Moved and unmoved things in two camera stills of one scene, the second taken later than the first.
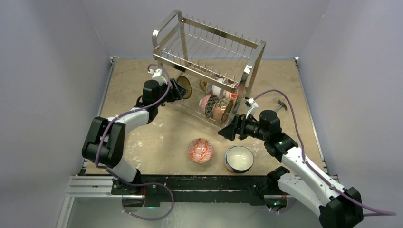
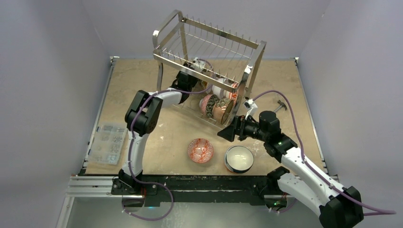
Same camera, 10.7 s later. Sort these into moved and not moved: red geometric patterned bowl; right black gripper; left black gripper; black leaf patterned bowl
Moved: left black gripper
Not moved: black leaf patterned bowl; red geometric patterned bowl; right black gripper
